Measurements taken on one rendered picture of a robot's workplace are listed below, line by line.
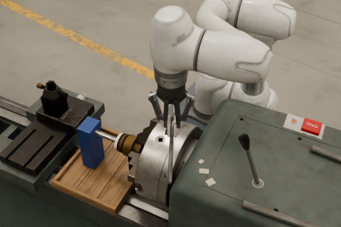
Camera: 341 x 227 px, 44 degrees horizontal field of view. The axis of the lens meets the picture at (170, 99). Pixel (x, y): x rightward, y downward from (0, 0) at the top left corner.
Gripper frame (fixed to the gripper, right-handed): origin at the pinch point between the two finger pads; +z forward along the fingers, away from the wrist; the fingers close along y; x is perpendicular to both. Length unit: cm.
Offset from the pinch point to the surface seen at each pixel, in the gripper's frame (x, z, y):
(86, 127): 20, 30, -35
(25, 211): 10, 85, -72
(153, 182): -4.2, 26.0, -6.2
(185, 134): 10.4, 17.3, 3.6
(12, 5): 278, 163, -196
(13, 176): 7, 48, -65
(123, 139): 15.4, 29.3, -20.2
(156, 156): 1.8, 19.5, -5.6
